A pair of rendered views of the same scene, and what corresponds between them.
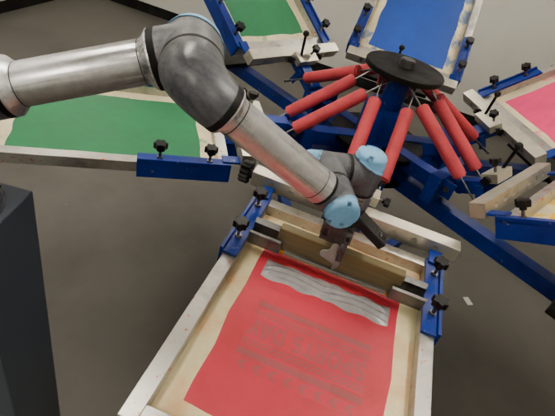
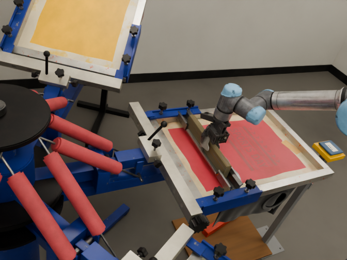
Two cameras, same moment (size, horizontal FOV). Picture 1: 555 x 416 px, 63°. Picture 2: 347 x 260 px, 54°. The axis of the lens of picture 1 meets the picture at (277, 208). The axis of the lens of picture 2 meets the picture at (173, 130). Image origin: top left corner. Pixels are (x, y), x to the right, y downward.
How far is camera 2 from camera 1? 2.00 m
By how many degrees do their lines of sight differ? 93
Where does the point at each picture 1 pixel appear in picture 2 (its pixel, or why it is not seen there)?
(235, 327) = (271, 171)
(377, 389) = (233, 124)
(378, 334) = not seen: hidden behind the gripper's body
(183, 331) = (300, 177)
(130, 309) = not seen: outside the picture
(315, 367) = (250, 141)
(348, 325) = not seen: hidden behind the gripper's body
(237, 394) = (286, 156)
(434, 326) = (193, 109)
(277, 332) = (254, 158)
